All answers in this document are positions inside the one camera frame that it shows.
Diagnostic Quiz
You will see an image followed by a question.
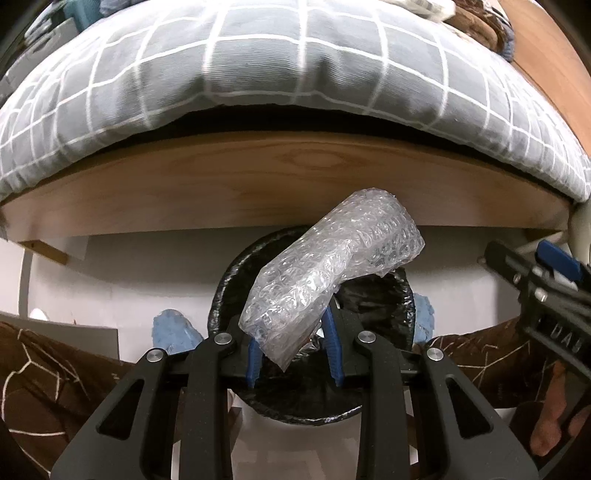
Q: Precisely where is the blue knitted cloth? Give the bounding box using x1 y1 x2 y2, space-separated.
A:
496 23 516 64

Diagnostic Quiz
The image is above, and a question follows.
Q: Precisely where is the grey checked mattress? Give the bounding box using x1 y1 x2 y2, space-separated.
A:
0 0 591 204

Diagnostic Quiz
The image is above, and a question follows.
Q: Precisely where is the wooden bed frame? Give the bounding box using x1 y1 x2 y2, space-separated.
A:
0 131 571 266

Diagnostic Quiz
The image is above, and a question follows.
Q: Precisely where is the blue slipper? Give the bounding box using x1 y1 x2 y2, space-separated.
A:
151 309 206 357
412 292 437 344

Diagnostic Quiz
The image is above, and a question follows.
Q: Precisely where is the brown wooden panel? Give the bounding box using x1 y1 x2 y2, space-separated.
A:
501 0 591 167

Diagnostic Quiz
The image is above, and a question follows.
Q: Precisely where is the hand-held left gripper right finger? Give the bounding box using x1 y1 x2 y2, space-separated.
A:
321 310 541 480

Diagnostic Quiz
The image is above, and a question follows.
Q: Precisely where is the teal box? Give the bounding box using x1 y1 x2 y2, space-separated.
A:
65 0 100 21

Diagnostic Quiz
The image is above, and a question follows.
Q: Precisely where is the grey suitcase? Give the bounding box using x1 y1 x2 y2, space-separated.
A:
0 18 79 93

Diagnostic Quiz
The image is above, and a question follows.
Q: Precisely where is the black bin with bag liner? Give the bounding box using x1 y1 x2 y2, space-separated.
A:
208 224 416 426

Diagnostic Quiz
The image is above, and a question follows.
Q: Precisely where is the person's right leg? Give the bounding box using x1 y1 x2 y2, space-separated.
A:
422 316 568 480

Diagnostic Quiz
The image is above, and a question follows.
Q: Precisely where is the white striped cloth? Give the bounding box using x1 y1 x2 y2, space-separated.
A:
392 0 458 21

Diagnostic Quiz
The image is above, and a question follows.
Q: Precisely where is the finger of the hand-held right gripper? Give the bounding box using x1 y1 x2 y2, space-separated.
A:
536 239 591 289
484 240 539 289

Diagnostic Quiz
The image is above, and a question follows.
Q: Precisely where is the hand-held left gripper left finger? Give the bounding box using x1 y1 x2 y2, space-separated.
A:
51 330 264 480

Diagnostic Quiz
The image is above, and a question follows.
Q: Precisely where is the brown blanket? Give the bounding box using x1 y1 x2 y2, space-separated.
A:
455 0 515 51

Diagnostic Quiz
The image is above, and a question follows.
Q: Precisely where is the person's right hand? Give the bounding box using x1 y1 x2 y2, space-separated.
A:
530 360 568 457

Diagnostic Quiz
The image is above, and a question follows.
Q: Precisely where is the grey board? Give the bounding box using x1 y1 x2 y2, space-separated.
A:
0 313 120 361

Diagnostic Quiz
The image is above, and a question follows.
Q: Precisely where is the clear bubble wrap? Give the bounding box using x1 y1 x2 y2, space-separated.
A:
239 187 426 372

